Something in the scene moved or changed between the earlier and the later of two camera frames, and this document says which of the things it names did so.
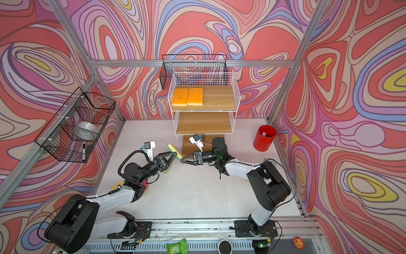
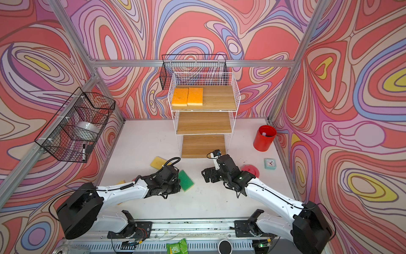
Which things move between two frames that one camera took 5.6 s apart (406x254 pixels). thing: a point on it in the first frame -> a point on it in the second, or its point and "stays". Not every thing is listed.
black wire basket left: [76, 130] stays
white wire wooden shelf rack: [203, 105] stays
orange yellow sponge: [180, 97] stays
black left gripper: [157, 164] -> [178, 188]
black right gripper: [194, 163] -> [212, 171]
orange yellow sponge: [195, 96] stays
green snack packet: [180, 247] stays
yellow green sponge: [170, 146] -> [185, 183]
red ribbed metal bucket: [264, 137] stays
